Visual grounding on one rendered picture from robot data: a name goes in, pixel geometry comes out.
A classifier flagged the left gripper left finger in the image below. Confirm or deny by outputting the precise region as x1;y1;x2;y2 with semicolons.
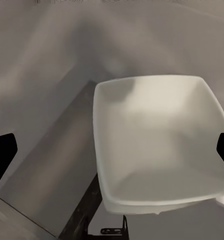
0;133;18;179

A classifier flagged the bowl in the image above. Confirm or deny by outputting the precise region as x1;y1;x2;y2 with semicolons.
93;74;224;206

